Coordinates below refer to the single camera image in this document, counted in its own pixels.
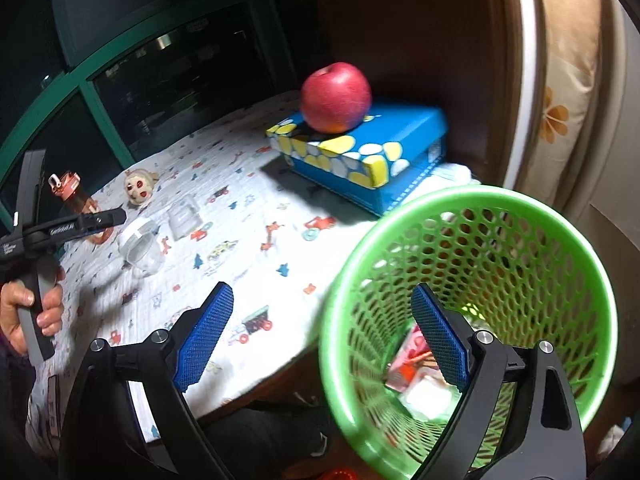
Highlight trash in basket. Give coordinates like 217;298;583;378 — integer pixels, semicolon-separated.
385;323;460;422

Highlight green mesh trash basket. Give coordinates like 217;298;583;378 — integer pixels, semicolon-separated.
319;185;618;479

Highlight person left hand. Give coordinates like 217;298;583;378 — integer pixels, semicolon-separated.
1;268;65;356

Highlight orange water bottle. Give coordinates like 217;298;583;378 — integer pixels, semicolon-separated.
48;171;101;214

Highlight clear plastic cup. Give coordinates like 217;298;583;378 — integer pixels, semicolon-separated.
117;217;164;278

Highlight small plush toy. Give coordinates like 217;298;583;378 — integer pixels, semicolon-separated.
124;169;160;207

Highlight clear rectangular plastic box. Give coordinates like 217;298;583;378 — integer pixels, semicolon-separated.
168;195;202;240

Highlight printed white cloth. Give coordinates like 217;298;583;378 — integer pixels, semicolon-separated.
24;91;476;456

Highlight red apple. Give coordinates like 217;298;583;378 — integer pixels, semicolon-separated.
300;62;372;134

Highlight blue yellow tissue box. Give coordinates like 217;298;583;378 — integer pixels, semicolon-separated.
266;103;448;217

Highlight floral pillow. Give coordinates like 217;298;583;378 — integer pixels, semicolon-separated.
520;0;602;209

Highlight wooden headboard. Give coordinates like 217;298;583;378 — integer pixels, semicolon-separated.
321;0;544;188

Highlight green window frame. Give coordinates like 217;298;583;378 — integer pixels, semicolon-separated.
0;0;271;226

